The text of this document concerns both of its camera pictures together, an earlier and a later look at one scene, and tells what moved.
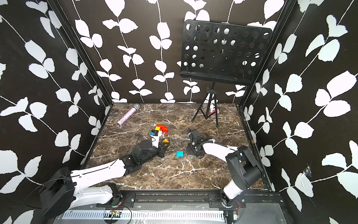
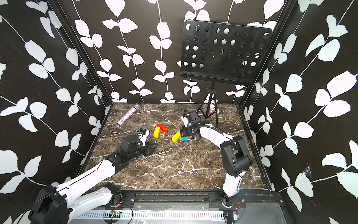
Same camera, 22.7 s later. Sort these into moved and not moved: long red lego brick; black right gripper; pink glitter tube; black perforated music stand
Moved: black right gripper
Not moved: long red lego brick; black perforated music stand; pink glitter tube
